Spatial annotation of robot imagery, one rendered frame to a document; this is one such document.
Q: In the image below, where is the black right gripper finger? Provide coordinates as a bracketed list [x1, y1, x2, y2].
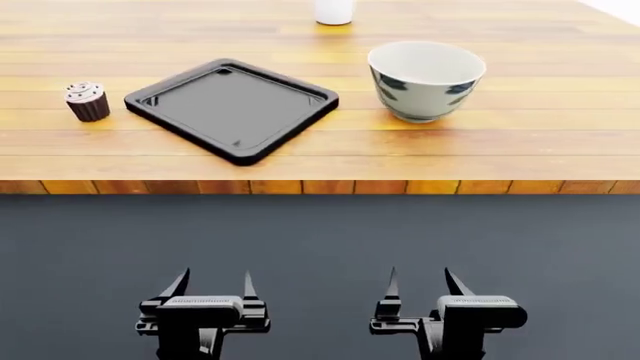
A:
[375, 266, 403, 321]
[444, 266, 476, 301]

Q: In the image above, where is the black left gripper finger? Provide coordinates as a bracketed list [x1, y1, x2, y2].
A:
[138, 267, 191, 320]
[241, 270, 267, 321]

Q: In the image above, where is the black square tray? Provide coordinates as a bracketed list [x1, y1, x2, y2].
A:
[123, 57, 340, 168]

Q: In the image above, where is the white bowl with blue pattern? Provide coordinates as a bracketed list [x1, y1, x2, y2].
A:
[367, 40, 488, 125]

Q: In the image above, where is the chocolate cupcake with white frosting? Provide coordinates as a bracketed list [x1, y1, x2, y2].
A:
[64, 79, 112, 123]

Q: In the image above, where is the white cylindrical cup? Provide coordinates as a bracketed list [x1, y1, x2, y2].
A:
[314, 0, 355, 27]

